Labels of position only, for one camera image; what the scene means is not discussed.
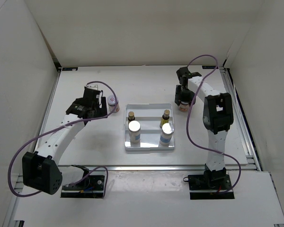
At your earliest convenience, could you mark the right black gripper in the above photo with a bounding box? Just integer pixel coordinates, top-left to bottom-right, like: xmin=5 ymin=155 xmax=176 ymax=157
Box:
xmin=175 ymin=85 xmax=196 ymax=106

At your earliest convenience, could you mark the red-lid spice jar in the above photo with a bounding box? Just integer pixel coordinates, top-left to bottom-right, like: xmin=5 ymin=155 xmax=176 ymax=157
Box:
xmin=107 ymin=95 xmax=120 ymax=113
xmin=178 ymin=101 xmax=190 ymax=112

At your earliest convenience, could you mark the small yellow-label bottle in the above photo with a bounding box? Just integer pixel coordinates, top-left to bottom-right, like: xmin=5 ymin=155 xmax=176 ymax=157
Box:
xmin=128 ymin=111 xmax=135 ymax=124
xmin=160 ymin=109 xmax=170 ymax=128

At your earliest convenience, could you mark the white silver-cap bottle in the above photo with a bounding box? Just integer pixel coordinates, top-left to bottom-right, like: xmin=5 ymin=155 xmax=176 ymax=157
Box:
xmin=160 ymin=123 xmax=175 ymax=146
xmin=128 ymin=121 xmax=141 ymax=143

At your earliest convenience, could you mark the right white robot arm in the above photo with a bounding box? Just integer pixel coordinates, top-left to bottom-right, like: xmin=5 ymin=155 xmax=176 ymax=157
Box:
xmin=175 ymin=67 xmax=234 ymax=189

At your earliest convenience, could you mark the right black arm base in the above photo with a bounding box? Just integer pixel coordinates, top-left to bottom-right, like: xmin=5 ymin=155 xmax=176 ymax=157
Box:
xmin=183 ymin=175 xmax=235 ymax=200

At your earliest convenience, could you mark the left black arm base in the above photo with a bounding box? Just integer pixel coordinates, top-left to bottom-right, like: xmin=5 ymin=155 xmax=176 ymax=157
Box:
xmin=60 ymin=165 xmax=108 ymax=199

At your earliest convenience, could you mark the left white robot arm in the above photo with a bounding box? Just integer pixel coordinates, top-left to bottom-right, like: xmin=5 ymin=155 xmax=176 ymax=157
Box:
xmin=22 ymin=85 xmax=107 ymax=195

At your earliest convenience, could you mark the white three-compartment tray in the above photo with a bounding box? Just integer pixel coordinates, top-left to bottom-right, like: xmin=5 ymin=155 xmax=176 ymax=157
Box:
xmin=124 ymin=104 xmax=175 ymax=152

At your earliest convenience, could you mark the right blue corner label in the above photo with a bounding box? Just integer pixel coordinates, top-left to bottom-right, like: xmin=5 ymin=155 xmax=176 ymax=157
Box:
xmin=202 ymin=65 xmax=216 ymax=70

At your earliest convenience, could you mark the blue corner label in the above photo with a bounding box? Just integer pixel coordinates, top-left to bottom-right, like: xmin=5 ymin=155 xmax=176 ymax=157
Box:
xmin=202 ymin=65 xmax=216 ymax=70
xmin=62 ymin=67 xmax=78 ymax=71

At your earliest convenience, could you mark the left blue corner label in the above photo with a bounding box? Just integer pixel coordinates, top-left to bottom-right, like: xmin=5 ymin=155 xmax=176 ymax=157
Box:
xmin=62 ymin=67 xmax=78 ymax=71

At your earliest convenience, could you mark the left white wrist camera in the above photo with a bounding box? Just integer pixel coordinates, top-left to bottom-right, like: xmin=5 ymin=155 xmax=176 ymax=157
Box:
xmin=85 ymin=83 xmax=100 ymax=91

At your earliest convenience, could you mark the aluminium front rail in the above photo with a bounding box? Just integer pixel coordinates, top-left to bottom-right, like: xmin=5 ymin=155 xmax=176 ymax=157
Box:
xmin=58 ymin=165 xmax=251 ymax=171

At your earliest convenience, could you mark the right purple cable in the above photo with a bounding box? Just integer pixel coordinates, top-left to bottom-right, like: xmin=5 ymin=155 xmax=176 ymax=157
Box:
xmin=186 ymin=54 xmax=242 ymax=194

